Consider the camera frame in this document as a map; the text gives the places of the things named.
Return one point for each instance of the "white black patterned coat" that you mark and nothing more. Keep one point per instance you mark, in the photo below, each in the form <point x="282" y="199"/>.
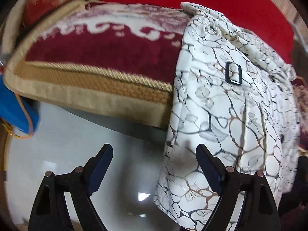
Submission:
<point x="232" y="93"/>

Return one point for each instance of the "floral plush seat blanket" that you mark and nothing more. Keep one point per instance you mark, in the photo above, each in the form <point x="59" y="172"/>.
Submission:
<point x="109" y="59"/>

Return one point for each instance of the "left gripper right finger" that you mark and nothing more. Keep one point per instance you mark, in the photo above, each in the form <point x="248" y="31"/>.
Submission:
<point x="249" y="195"/>

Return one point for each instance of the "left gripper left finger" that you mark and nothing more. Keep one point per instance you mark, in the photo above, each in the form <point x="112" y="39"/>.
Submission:
<point x="50" y="212"/>

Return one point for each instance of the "blue yellow toy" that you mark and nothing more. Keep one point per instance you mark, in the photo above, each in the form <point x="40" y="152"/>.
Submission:
<point x="20" y="120"/>

